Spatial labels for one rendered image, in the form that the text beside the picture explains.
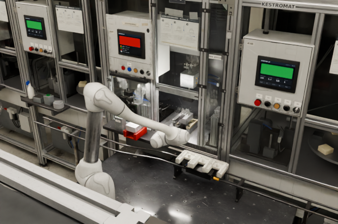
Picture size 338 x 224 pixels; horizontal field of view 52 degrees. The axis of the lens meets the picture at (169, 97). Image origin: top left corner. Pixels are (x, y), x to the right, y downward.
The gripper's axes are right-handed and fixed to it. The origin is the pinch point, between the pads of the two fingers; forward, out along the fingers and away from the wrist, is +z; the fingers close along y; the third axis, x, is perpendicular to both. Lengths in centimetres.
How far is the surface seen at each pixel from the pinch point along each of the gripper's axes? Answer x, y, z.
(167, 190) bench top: -12, -36, -42
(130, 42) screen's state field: 38, 61, -11
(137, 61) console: 34, 46, -9
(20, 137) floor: 249, -104, 21
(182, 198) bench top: -25, -36, -45
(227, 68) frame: -39, 53, -8
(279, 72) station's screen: -73, 58, -12
